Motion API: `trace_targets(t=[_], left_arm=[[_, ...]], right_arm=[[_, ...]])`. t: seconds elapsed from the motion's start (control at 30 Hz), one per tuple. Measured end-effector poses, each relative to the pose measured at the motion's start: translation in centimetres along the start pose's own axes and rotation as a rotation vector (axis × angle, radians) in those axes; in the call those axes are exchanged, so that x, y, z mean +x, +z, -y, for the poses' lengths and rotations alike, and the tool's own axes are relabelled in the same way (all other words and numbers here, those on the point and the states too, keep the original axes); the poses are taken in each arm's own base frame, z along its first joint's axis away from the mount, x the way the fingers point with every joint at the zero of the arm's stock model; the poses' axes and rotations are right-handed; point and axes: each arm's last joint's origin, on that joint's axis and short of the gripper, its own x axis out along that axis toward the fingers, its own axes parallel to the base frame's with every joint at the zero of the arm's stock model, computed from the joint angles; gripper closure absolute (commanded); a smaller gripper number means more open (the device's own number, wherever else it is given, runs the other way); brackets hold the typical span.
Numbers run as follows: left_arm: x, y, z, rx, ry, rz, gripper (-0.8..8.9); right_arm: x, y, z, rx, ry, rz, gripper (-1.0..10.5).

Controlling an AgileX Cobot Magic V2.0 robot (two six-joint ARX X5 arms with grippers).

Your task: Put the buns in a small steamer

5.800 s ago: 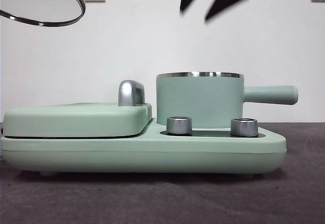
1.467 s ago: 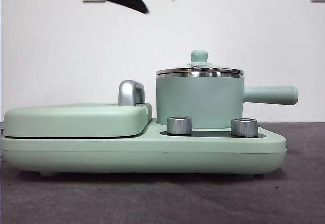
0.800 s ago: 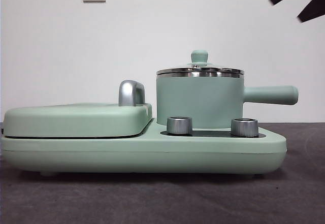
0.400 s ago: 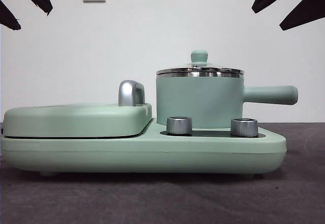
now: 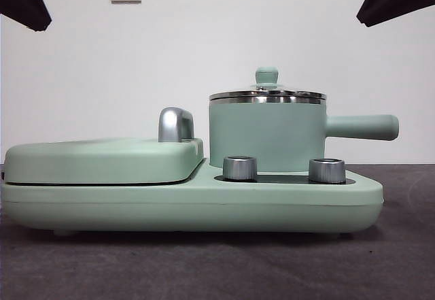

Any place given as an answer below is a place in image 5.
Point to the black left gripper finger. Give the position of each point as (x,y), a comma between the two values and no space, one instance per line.
(20,0)

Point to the mint green griddle lid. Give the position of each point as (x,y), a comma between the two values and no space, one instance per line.
(102,160)

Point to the chrome control knob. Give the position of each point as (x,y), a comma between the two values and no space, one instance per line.
(239,169)
(327,170)

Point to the mint green breakfast machine base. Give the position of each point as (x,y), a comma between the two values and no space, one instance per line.
(204,208)

